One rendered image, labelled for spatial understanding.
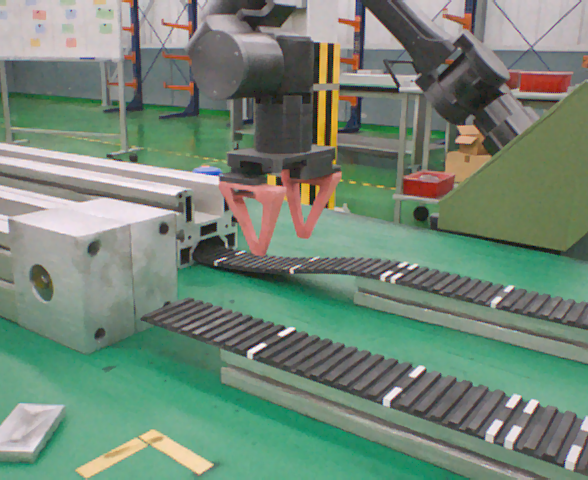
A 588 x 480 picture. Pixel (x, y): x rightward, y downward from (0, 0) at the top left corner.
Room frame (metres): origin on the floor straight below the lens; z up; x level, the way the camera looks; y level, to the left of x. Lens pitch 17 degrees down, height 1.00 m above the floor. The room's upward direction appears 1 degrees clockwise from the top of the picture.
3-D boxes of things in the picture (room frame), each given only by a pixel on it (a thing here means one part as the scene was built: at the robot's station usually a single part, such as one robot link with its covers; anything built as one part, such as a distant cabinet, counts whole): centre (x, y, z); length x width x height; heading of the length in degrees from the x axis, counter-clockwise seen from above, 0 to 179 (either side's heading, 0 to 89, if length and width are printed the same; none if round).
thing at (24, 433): (0.33, 0.16, 0.78); 0.05 x 0.03 x 0.01; 179
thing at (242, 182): (0.60, 0.03, 0.86); 0.07 x 0.07 x 0.09; 55
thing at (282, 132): (0.62, 0.01, 0.93); 0.10 x 0.07 x 0.07; 145
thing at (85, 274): (0.51, 0.16, 0.83); 0.12 x 0.09 x 0.10; 145
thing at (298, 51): (0.62, 0.01, 0.99); 0.07 x 0.06 x 0.07; 146
